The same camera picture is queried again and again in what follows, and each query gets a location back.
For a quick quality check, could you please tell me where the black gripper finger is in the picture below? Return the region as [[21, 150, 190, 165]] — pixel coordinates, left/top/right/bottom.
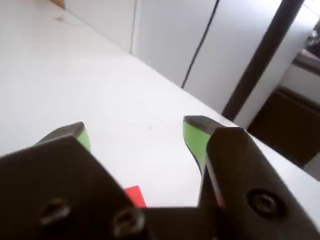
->
[[183, 115, 320, 240], [0, 121, 151, 240]]

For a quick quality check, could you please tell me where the red lego block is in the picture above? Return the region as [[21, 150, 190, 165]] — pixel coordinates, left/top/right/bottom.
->
[[123, 185, 148, 209]]

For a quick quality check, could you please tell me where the dark brown cabinet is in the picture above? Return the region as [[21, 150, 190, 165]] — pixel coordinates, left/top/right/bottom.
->
[[246, 86, 320, 171]]

